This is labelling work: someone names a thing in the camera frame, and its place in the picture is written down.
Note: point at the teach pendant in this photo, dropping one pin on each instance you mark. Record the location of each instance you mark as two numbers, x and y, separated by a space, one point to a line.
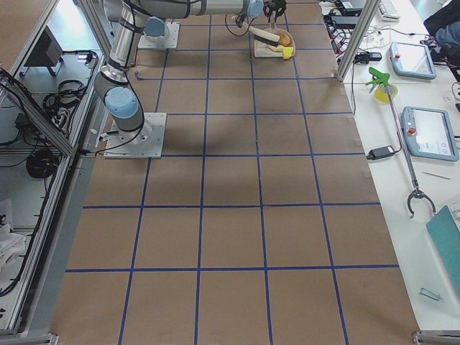
412 60
428 133

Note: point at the reach grabber tool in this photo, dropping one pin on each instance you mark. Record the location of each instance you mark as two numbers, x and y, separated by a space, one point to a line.
416 193

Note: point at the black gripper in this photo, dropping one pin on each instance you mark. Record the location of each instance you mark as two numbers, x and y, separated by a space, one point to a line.
274 6

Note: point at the yellow green sponge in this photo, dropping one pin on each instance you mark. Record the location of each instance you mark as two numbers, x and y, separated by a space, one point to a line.
287 52

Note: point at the teach pendant near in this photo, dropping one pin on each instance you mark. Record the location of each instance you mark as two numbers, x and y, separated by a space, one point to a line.
428 133

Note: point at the beige plastic dustpan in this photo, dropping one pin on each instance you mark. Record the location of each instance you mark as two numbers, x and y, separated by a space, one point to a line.
262 50

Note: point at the black power adapter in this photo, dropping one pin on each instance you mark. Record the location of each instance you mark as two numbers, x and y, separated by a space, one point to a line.
341 22

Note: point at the teach pendant far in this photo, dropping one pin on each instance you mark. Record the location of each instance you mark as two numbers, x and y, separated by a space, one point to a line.
412 60

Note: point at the beige hand brush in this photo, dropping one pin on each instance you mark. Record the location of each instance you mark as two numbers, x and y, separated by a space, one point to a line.
261 35

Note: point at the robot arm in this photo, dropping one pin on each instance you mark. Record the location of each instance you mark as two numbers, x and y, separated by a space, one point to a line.
159 11
135 19

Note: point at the brown potato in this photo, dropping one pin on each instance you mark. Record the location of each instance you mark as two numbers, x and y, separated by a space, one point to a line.
284 39

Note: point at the green tape dispenser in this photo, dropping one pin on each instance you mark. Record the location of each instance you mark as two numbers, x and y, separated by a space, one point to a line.
384 91

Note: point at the black power brick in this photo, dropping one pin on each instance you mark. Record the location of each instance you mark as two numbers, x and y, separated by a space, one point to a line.
381 153

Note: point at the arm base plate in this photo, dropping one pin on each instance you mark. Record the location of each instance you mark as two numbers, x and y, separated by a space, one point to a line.
167 41
129 145

